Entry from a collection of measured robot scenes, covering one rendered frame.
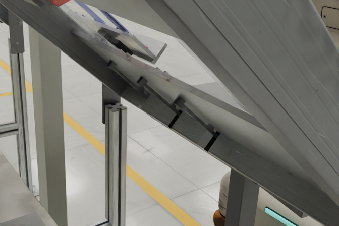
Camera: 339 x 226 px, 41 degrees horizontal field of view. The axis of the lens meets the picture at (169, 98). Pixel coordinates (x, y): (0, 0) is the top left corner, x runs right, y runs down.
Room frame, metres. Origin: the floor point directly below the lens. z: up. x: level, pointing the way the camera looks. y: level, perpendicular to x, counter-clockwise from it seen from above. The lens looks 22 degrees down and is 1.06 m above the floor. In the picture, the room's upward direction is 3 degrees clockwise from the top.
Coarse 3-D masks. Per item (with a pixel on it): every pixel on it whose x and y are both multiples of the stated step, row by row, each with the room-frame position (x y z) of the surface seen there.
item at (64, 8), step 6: (60, 6) 0.79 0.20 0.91; (66, 6) 0.79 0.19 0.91; (66, 12) 0.79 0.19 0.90; (72, 12) 0.80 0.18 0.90; (72, 18) 0.80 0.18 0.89; (78, 18) 0.81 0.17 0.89; (78, 24) 0.82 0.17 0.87; (84, 24) 0.81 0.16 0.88; (90, 30) 0.82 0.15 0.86; (96, 36) 0.83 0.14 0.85; (108, 42) 0.84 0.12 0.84
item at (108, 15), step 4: (104, 12) 1.12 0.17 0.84; (108, 16) 1.13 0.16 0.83; (112, 16) 1.13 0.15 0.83; (112, 20) 1.13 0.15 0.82; (116, 20) 1.14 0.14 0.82; (116, 24) 1.14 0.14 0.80; (120, 24) 1.15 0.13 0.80; (120, 28) 1.15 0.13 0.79; (124, 28) 1.16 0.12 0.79; (128, 32) 1.16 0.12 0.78
